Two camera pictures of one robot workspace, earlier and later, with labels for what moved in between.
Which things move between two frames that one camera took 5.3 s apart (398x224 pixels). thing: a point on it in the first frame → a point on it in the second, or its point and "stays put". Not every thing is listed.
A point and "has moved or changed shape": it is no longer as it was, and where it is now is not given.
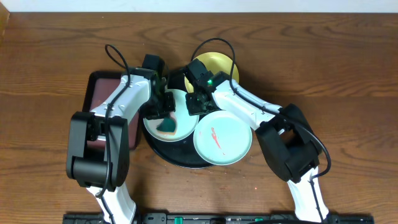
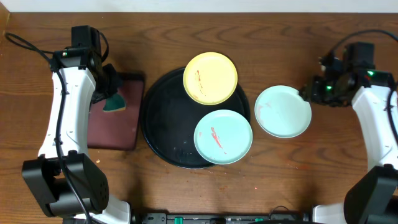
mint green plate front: [222, 137] stays put
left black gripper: [171, 107] → [116, 81]
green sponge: [167, 126] has moved or changed shape
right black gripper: [192, 109] → [311, 92]
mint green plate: [185, 123] has moved or changed shape
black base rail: [218, 218] stays put
